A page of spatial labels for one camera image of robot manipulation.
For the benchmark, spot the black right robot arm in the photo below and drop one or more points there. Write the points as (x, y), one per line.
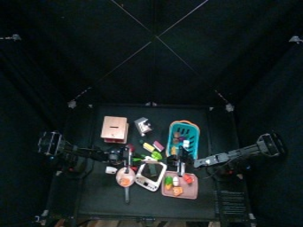
(237, 153)

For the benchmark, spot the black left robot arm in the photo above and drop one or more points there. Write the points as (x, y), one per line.
(85, 152)

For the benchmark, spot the round red toy fruit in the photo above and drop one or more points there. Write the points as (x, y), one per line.
(130, 146)

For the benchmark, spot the red toy chili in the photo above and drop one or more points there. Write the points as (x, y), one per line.
(134, 168)

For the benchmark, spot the dark green toy vegetable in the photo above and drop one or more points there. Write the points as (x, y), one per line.
(138, 159)

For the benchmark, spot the orange toy food piece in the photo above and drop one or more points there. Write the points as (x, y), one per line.
(174, 150)

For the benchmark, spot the red orange toy food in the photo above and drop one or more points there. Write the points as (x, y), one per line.
(189, 178)

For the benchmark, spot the white toy egg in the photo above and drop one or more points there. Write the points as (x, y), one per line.
(176, 181)

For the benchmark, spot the white toy food block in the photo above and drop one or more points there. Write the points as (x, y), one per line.
(186, 144)

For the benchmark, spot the lime green toy vegetable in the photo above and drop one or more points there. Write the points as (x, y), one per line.
(157, 155)

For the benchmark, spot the toy corn cob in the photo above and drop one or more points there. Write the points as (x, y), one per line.
(169, 182)

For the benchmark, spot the toy frying pan with egg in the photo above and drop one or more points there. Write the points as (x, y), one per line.
(124, 178)

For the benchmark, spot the yellow toy block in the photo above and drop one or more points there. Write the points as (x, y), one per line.
(149, 147)

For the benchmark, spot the purple toy food piece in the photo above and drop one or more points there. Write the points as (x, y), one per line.
(182, 138)

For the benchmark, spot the pink toy block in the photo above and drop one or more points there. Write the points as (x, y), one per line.
(160, 146)

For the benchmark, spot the orange toy slice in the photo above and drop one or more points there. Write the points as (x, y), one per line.
(178, 191)

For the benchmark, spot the brown toy food piece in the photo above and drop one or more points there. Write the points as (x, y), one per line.
(178, 134)

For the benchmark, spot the white toy scale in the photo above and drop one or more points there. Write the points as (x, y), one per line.
(144, 180)

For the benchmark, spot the pink cutting board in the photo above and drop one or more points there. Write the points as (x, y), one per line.
(190, 192)

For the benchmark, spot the pink toy box with slot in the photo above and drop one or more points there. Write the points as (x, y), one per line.
(114, 128)

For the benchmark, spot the teal basket with orange rim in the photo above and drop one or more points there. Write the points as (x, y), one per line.
(192, 130)

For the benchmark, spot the grey silver toy appliance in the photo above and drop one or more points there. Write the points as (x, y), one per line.
(144, 125)

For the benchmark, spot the metal table corner clamp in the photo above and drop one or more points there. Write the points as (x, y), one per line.
(42, 218)
(252, 219)

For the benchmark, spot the metal frame middle clamp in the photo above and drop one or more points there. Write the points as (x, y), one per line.
(150, 104)

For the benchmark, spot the metal frame corner joint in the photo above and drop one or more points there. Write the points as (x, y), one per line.
(230, 107)
(72, 103)

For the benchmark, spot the metal frame bracket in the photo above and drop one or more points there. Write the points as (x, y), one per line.
(14, 37)
(296, 39)

